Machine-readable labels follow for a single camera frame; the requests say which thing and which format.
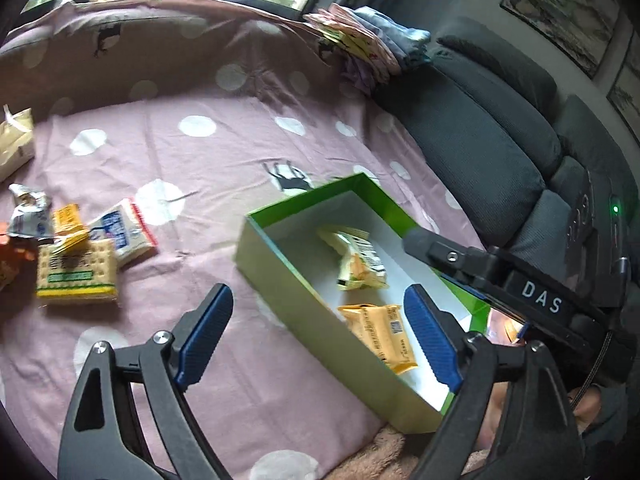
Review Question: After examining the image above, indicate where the person's right forearm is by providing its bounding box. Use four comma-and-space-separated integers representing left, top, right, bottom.
570, 382, 636, 461

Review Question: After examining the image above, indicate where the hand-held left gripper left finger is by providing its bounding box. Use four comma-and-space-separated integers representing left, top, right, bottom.
57, 282, 235, 480

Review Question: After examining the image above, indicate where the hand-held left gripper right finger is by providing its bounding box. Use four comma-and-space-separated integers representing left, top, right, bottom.
402, 284, 587, 480

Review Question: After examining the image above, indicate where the patterned folded cloth pile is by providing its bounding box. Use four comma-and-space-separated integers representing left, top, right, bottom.
302, 2, 403, 96

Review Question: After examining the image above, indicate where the black cable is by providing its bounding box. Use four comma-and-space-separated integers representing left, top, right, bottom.
570, 257, 631, 408

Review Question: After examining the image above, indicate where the grey sofa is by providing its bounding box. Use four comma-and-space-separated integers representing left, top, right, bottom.
372, 15, 640, 281

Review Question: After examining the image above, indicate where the silver and blue crumpled packet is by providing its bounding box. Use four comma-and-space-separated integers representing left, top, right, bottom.
7, 182, 55, 241

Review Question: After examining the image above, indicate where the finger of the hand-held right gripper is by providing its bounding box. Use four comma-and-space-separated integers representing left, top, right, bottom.
402, 227, 506, 301

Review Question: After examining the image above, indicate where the pink polka-dot blanket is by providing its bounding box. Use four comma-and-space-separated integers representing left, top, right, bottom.
0, 0, 488, 480

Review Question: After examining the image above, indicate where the orange and red snack packet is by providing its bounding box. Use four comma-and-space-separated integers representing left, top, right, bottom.
0, 222, 38, 291

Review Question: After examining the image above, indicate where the pink cloth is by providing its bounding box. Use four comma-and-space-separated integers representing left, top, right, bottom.
475, 382, 513, 453

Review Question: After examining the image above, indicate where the green cardboard box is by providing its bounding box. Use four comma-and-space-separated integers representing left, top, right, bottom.
235, 172, 493, 435

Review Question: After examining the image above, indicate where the blue and white snack packet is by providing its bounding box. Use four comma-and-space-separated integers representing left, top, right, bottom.
89, 197, 158, 267

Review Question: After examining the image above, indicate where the large framed wall picture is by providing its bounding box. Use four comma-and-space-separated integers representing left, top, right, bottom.
500, 0, 621, 80

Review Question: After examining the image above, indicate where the small yellow snack packet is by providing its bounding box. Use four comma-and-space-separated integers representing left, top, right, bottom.
51, 203, 91, 256

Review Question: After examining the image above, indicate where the cream snack packet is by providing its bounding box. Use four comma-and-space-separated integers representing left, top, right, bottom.
0, 105, 37, 183

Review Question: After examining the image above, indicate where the beige fluffy rug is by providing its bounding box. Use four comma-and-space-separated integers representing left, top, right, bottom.
340, 422, 496, 480

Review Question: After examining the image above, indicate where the grey-blue folded cloth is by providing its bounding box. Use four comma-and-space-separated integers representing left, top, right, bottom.
355, 6, 433, 68

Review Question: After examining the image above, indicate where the green and yellow cracker packet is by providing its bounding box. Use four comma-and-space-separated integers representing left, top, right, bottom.
35, 239, 120, 306

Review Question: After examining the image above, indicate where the small framed wall picture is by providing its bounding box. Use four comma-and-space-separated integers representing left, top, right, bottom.
606, 30, 640, 131

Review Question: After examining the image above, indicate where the white and yellow snack packet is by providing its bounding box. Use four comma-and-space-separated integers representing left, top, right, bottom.
316, 225, 390, 292

